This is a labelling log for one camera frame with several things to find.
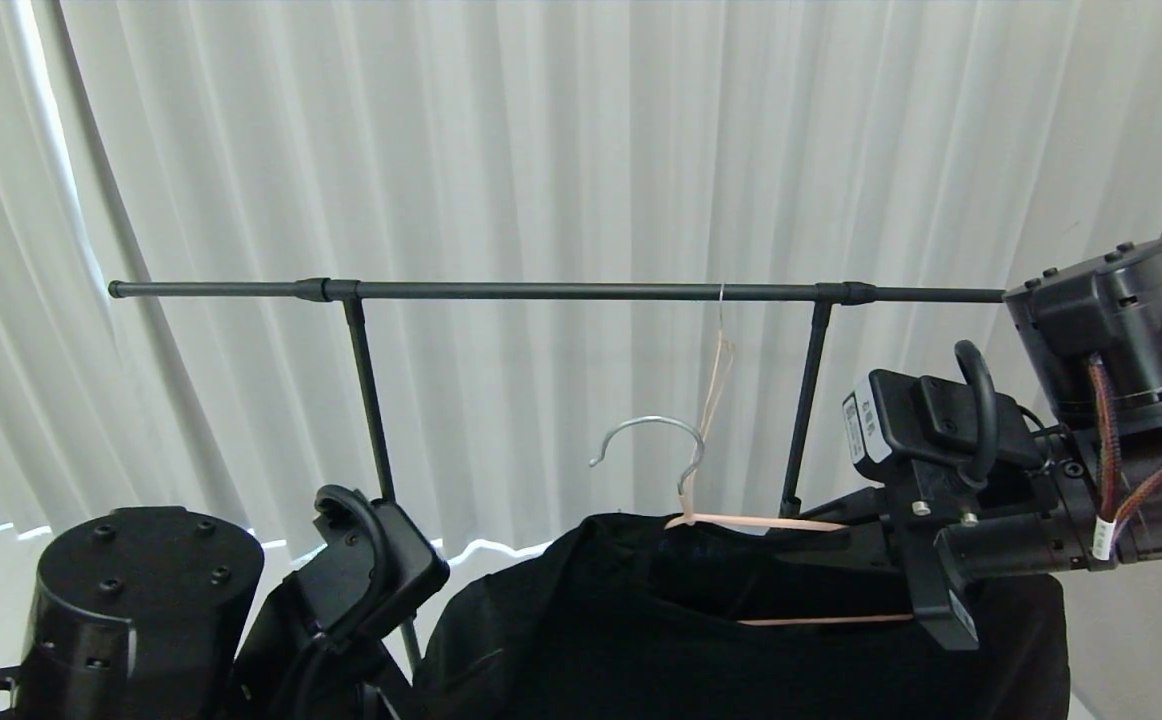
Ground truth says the pink clothes hanger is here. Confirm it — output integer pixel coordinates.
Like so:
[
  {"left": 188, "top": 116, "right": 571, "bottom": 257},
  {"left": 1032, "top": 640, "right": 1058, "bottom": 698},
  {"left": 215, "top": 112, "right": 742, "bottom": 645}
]
[
  {"left": 693, "top": 285, "right": 739, "bottom": 476},
  {"left": 589, "top": 415, "right": 917, "bottom": 629}
]

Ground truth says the black garment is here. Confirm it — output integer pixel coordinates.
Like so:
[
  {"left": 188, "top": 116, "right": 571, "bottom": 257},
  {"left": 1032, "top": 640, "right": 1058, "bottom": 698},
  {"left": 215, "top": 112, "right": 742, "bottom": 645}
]
[{"left": 411, "top": 512, "right": 1072, "bottom": 720}]

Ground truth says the black clothes rack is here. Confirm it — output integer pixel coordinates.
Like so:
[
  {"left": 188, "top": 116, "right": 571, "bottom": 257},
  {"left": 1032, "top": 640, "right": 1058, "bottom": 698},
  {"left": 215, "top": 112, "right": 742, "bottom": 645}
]
[{"left": 109, "top": 280, "right": 1007, "bottom": 676}]

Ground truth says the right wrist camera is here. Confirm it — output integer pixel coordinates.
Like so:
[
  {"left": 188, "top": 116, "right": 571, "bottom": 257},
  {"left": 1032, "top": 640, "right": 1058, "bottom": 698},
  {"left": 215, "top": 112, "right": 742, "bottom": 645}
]
[{"left": 841, "top": 368, "right": 1052, "bottom": 521}]

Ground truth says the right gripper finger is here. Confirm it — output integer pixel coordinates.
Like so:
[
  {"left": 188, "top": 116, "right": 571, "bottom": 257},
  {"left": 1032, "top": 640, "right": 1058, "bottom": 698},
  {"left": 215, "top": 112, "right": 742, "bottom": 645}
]
[{"left": 776, "top": 487, "right": 917, "bottom": 579}]

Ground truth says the white curtain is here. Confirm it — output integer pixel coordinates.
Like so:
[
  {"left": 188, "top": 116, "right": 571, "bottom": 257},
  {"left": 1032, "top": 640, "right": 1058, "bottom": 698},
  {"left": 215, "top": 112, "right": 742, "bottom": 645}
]
[{"left": 0, "top": 0, "right": 1162, "bottom": 561}]

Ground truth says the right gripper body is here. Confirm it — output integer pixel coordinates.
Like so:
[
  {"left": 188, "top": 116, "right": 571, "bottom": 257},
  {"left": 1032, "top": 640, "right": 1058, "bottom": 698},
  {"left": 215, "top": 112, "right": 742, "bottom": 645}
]
[{"left": 896, "top": 412, "right": 1162, "bottom": 651}]

